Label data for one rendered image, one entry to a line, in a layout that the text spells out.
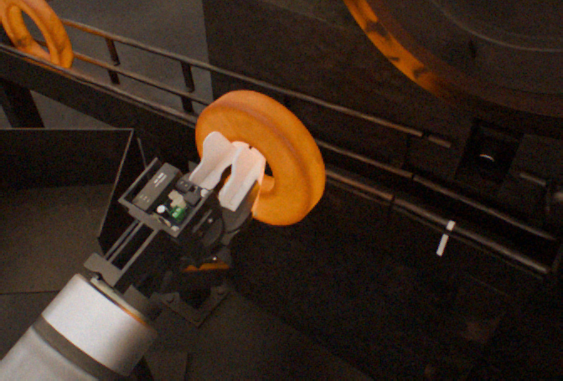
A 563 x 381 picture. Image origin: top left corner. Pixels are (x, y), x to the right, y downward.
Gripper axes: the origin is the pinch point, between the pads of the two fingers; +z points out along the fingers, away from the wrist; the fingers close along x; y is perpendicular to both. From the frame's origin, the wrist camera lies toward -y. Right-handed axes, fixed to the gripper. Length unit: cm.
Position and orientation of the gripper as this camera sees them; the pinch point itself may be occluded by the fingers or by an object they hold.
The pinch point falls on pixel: (255, 147)
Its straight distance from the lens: 54.2
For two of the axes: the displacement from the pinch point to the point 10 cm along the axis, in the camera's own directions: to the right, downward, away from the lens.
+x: -8.1, -4.0, 4.2
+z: 5.6, -7.4, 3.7
